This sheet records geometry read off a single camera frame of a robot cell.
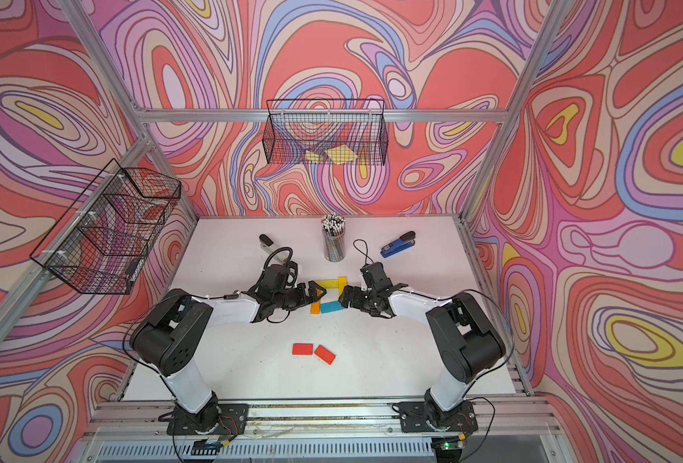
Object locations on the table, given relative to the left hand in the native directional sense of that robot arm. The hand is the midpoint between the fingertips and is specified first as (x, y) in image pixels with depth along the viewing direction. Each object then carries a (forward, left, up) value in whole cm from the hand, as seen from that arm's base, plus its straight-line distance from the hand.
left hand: (322, 296), depth 92 cm
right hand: (-3, -10, -3) cm, 10 cm away
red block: (-16, +5, -4) cm, 17 cm away
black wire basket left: (0, +56, +25) cm, 61 cm away
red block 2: (-17, -2, -5) cm, 18 cm away
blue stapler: (+24, -30, -1) cm, 39 cm away
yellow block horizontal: (+7, -2, -3) cm, 8 cm away
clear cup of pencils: (+17, -4, +10) cm, 20 cm away
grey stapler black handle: (+22, +22, 0) cm, 31 cm away
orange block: (-2, +3, -3) cm, 5 cm away
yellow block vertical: (+8, -7, -3) cm, 11 cm away
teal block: (-2, -3, -3) cm, 5 cm away
